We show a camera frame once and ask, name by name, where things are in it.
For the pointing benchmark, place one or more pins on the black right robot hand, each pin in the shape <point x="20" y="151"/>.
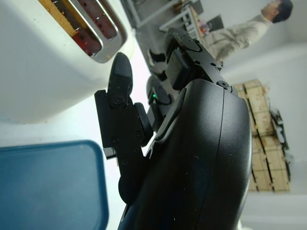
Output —
<point x="192" y="148"/>

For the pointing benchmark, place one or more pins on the toast slice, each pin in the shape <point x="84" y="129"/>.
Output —
<point x="55" y="12"/>

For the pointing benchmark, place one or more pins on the person in beige jacket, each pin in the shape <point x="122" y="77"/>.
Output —
<point x="239" y="33"/>

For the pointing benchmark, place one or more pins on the white two-slot toaster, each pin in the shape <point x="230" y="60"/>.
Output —
<point x="36" y="72"/>

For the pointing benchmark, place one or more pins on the dark blue plastic tray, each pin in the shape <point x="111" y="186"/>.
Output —
<point x="48" y="187"/>

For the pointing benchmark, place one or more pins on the white metal frame desk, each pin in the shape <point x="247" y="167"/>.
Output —
<point x="153" y="12"/>

